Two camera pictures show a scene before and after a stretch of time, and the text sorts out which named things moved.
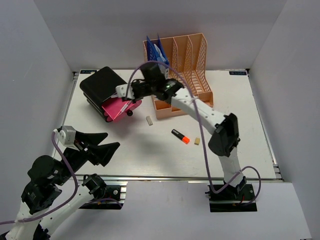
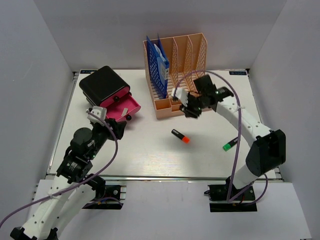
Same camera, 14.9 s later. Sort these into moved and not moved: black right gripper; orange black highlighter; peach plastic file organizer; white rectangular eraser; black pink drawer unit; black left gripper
Moved: white rectangular eraser; black left gripper; black right gripper
Not moved: orange black highlighter; black pink drawer unit; peach plastic file organizer
